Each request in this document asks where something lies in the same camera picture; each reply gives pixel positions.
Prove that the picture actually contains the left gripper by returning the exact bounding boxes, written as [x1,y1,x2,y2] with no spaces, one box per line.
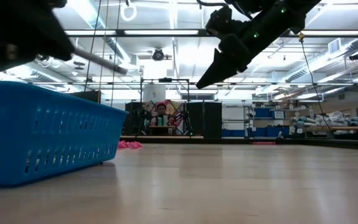
[0,0,76,74]

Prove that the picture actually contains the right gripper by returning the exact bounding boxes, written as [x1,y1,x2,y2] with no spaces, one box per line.
[196,6,262,90]

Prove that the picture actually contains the ceiling light strip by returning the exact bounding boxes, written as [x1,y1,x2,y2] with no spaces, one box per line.
[64,29,117,36]
[124,29,200,36]
[290,30,358,37]

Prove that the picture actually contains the black cabinet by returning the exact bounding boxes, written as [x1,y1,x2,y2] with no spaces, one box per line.
[186,101,223,139]
[124,101,143,136]

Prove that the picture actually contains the colourful patterned banner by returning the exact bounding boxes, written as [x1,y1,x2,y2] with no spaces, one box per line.
[141,99,186,136]

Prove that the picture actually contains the dark rectangular panel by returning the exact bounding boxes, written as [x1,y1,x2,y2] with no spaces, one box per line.
[68,90,101,103]

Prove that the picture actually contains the person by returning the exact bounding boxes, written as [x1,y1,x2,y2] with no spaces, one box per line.
[149,102,175,127]

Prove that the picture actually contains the shelf with blue bins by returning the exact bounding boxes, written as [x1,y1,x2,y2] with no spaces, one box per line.
[243,105,292,138]

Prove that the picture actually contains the small table with cups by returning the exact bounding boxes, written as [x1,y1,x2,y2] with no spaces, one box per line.
[147,114,177,137]

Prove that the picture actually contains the blue plastic basket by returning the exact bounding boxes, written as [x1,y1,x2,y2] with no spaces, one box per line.
[0,80,129,187]

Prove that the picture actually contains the ceiling air vent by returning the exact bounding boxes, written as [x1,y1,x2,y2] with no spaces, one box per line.
[328,37,342,55]

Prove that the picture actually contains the cluttered workbench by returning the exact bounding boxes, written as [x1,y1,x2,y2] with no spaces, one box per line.
[290,110,358,141]

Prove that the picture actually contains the thin black gantry frame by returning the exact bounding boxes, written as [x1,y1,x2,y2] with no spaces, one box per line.
[139,77,190,138]

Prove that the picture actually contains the thin black hanging cable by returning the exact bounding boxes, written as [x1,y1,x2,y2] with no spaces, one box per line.
[85,0,101,93]
[110,0,121,106]

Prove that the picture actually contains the round black ceiling camera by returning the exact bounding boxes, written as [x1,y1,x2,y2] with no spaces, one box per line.
[152,47,165,62]

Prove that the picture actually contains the white hanging ring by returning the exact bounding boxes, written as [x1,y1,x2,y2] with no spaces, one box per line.
[120,2,137,22]

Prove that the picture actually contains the yellow hanging rope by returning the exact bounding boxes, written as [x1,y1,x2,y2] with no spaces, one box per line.
[297,30,306,54]

